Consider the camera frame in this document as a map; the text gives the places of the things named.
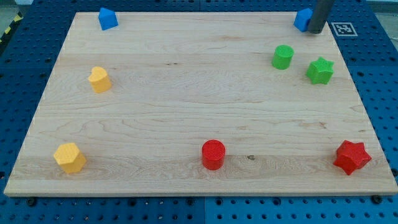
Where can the wooden board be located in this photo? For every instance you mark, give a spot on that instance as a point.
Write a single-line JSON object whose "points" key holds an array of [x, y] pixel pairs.
{"points": [[180, 79]]}

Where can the red cylinder block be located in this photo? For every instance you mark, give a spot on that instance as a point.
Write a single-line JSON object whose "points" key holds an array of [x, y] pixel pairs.
{"points": [[213, 152]]}

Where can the green cylinder block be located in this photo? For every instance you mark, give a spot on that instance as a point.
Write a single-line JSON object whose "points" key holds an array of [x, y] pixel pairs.
{"points": [[282, 57]]}

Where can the yellow heart block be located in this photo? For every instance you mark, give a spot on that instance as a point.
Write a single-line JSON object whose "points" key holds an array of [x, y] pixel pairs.
{"points": [[99, 80]]}

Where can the green star block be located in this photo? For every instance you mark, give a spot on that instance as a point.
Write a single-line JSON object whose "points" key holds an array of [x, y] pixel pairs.
{"points": [[320, 71]]}

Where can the blue pentagon block left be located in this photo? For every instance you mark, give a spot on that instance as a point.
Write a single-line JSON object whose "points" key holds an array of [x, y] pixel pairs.
{"points": [[107, 18]]}

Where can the yellow hexagon block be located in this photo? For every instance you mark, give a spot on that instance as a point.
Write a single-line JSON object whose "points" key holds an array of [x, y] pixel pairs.
{"points": [[69, 157]]}

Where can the blue block right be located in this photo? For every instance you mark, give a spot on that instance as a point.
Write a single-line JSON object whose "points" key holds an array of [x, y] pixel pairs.
{"points": [[302, 19]]}

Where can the red star block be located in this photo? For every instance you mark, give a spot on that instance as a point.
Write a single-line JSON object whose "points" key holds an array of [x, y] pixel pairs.
{"points": [[351, 156]]}

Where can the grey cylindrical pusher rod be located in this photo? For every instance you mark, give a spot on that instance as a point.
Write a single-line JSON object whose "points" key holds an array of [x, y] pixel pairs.
{"points": [[320, 14]]}

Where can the white fiducial marker tag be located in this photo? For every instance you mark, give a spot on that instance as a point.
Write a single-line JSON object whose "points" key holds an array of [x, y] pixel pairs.
{"points": [[344, 29]]}

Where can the black bolt left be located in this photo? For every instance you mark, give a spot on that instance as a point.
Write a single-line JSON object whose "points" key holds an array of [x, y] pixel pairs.
{"points": [[31, 201]]}

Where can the black bolt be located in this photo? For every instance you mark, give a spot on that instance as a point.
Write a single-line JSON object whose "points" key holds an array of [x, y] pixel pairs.
{"points": [[376, 199], [31, 201]]}

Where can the black bolt right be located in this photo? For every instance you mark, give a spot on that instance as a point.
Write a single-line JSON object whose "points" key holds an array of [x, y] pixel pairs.
{"points": [[376, 199]]}

